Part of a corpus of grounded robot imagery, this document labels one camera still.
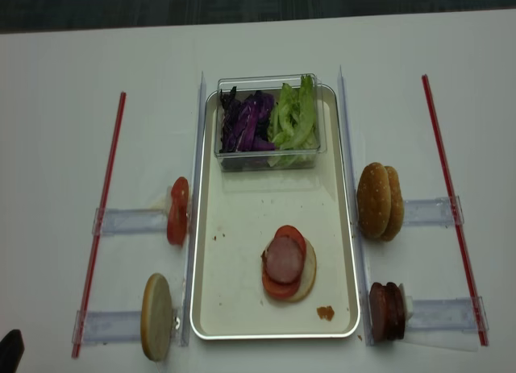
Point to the purple cabbage leaves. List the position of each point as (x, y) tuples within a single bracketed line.
[(245, 123)]

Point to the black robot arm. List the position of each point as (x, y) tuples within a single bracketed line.
[(11, 351)]

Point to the upper tomato slice on tray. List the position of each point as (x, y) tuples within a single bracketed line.
[(289, 231)]

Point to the tomato slice on tray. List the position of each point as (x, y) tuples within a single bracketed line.
[(279, 291), (289, 231)]

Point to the green lettuce leaves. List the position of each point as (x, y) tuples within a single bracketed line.
[(293, 124)]

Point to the upright tomato slice rear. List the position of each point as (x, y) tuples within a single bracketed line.
[(180, 192)]

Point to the upright tomato slice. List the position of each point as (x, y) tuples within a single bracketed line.
[(180, 192), (177, 222)]

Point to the white tomato backstop block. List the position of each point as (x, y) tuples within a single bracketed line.
[(167, 201)]

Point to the upright tomato slice front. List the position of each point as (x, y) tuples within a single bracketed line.
[(177, 222)]

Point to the lower tomato slice on tray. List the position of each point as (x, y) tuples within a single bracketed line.
[(279, 291)]

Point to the front dark meat patty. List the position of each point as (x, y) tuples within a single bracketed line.
[(382, 313)]

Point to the dark meat patty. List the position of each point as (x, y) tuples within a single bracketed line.
[(397, 316), (382, 313)]

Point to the rear dark meat patty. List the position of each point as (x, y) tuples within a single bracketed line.
[(397, 316)]

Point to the white rectangular serving tray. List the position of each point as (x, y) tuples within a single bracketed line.
[(238, 214)]

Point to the clear plastic salad container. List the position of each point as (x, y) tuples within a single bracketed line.
[(258, 160)]

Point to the pink ham slice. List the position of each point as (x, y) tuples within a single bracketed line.
[(284, 260)]

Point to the bottom bun on tray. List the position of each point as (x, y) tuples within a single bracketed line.
[(308, 276)]

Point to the front sesame bun top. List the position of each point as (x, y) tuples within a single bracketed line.
[(373, 198)]

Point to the sesame bun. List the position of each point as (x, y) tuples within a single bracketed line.
[(397, 210), (373, 198)]

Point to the rear sesame bun top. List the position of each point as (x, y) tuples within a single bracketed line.
[(397, 210)]

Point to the brown sauce smear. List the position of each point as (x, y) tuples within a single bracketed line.
[(325, 312)]

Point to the left red strip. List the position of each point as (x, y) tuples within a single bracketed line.
[(96, 239)]

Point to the red strip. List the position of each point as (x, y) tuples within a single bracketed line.
[(456, 213), (96, 239)]

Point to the upright pale bun slice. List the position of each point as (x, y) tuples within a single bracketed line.
[(156, 320)]

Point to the white patty backstop block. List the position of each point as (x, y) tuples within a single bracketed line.
[(407, 303)]

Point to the right red strip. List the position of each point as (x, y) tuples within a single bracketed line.
[(456, 213)]

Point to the clear tomato holder rail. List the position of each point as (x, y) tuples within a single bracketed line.
[(109, 221)]

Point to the clear sesame bun holder rail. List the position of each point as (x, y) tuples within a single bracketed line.
[(423, 212)]

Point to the clear bun slice holder rail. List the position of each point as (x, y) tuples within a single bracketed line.
[(103, 327)]

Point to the clear patty holder rail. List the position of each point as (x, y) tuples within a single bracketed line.
[(444, 315)]

